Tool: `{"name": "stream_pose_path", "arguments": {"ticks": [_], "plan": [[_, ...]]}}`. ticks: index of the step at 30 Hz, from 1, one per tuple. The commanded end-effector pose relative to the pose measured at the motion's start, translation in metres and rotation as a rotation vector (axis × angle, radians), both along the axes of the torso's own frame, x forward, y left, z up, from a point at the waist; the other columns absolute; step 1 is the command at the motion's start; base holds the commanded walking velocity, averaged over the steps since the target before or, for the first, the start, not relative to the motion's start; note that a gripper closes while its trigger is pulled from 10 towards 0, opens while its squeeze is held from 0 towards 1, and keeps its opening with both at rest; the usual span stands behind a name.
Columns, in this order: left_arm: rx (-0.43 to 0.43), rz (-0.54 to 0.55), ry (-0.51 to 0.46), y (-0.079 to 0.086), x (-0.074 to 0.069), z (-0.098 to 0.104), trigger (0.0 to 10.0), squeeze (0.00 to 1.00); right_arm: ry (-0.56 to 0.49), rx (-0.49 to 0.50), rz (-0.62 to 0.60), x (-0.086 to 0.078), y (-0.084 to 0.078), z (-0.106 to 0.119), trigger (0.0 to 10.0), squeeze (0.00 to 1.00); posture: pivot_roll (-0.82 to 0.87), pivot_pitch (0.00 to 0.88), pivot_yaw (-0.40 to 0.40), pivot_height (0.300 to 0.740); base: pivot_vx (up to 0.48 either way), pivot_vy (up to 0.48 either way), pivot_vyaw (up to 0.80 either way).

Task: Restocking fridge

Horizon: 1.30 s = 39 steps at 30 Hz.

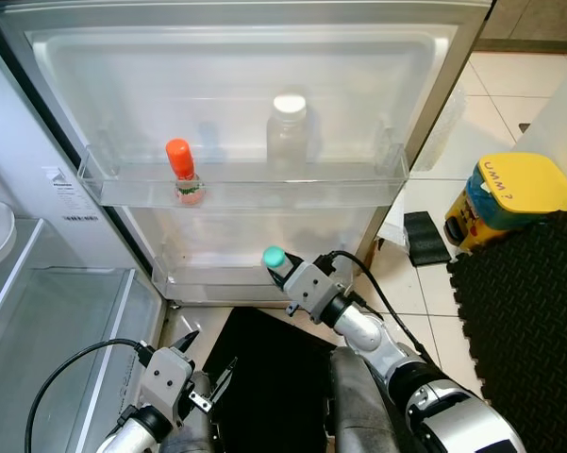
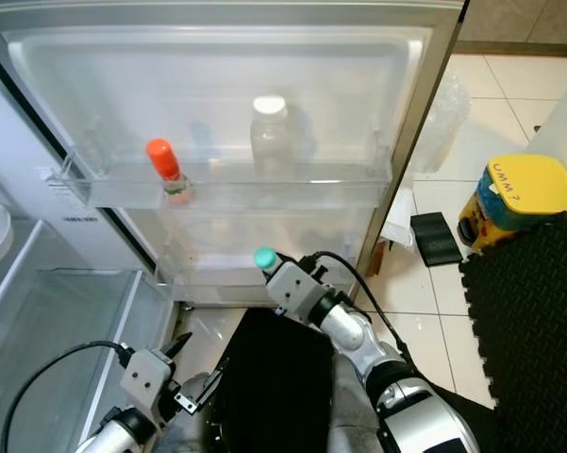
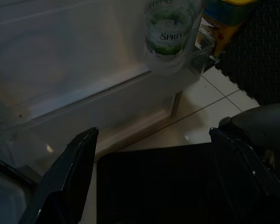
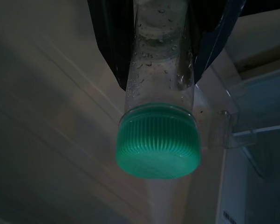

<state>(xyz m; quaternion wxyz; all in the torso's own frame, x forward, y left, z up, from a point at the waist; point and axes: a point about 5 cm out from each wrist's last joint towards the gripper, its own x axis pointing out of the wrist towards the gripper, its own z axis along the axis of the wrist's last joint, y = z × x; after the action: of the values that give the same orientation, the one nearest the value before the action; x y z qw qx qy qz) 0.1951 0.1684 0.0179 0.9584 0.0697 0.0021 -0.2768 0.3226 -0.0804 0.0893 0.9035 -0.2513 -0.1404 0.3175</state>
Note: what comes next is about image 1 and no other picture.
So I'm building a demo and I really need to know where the clear water bottle blue cap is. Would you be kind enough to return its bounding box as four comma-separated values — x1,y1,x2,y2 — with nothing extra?
262,245,298,289

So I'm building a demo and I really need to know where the black floor mat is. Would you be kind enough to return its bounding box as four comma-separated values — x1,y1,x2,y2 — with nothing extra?
203,307,341,453

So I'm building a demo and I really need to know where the clear door shelf bin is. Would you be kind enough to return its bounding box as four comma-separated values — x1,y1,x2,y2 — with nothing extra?
151,226,378,305
75,142,411,210

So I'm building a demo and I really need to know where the clear crisper drawer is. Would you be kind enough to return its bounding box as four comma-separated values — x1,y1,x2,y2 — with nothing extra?
0,267,163,453

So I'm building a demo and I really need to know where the small bottle orange cap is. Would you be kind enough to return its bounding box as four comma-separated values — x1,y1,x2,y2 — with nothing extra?
165,138,206,207

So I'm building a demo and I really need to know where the clear bottle white cap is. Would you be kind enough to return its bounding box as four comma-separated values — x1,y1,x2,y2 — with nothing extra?
266,92,310,176

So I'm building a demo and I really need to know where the white foam board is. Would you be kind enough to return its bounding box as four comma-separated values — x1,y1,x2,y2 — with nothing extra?
377,200,409,248

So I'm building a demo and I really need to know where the black foot pedal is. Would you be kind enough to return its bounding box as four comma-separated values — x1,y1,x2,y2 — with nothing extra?
403,211,452,267

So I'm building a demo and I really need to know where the black foam puzzle mat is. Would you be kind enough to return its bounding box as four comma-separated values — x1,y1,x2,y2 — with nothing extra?
448,198,567,453

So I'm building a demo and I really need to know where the yellow lidded blue container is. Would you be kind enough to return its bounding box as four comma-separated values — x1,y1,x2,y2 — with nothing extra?
443,153,567,254

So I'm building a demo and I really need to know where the grey kitchen cabinet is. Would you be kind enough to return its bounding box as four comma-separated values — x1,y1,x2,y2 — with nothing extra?
476,0,567,53

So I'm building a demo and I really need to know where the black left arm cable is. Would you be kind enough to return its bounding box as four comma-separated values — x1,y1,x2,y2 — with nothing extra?
24,338,154,453

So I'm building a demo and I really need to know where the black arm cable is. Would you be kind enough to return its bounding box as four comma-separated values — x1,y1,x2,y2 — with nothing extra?
24,338,154,453
321,250,435,364

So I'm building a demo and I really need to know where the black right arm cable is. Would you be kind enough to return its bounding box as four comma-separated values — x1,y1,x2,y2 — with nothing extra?
321,250,435,364

